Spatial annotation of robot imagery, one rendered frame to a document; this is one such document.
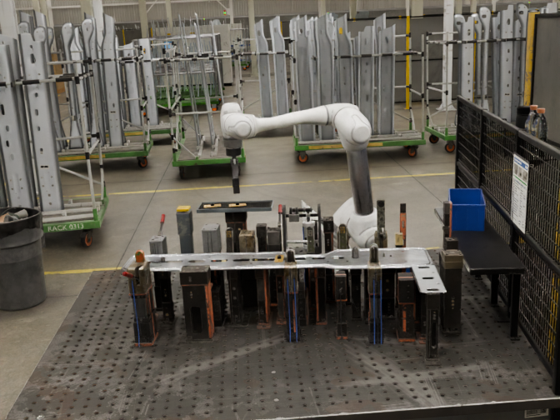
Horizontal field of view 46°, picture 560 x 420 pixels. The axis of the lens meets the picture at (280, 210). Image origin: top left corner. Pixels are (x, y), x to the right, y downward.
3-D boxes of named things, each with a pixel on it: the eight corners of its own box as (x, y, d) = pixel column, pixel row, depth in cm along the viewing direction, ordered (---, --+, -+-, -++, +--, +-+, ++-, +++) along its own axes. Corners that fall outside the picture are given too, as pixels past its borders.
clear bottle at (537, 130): (532, 157, 274) (535, 109, 269) (527, 154, 281) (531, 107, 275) (548, 157, 274) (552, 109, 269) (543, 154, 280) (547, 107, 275)
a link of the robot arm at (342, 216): (344, 227, 378) (371, 200, 375) (357, 243, 363) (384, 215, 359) (326, 213, 370) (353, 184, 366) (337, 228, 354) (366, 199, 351)
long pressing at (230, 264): (117, 274, 291) (116, 271, 291) (131, 257, 313) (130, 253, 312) (434, 267, 281) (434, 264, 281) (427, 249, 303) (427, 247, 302)
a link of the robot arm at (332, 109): (322, 99, 330) (331, 108, 319) (355, 97, 335) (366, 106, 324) (320, 124, 336) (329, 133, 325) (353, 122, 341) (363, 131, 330)
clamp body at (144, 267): (131, 349, 285) (121, 270, 275) (139, 333, 299) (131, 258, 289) (155, 348, 284) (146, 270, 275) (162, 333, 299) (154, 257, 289)
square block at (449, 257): (442, 334, 284) (444, 255, 274) (439, 326, 292) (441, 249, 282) (462, 334, 283) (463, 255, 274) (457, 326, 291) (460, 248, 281)
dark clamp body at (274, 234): (266, 308, 319) (262, 233, 308) (268, 297, 331) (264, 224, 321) (288, 308, 318) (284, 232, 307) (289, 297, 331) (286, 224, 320)
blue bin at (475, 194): (448, 230, 315) (449, 204, 311) (447, 212, 343) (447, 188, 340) (485, 231, 311) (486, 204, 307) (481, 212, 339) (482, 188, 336)
